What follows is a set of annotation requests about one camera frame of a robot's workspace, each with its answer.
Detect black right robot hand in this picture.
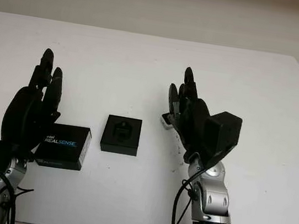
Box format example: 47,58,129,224
159,64,220,166

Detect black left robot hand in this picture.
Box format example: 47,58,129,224
0,43,70,165

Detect small silver depth camera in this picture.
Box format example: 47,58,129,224
159,113,175,130

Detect black RealSense box lid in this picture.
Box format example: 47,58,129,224
33,121,94,173

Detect black box base foam insert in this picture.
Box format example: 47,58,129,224
99,114,143,157

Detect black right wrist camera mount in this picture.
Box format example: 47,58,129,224
199,108,244,172

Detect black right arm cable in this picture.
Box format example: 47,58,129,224
171,161,207,224

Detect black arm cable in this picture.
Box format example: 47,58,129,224
171,161,207,224
0,170,37,224

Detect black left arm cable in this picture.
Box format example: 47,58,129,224
0,170,37,224

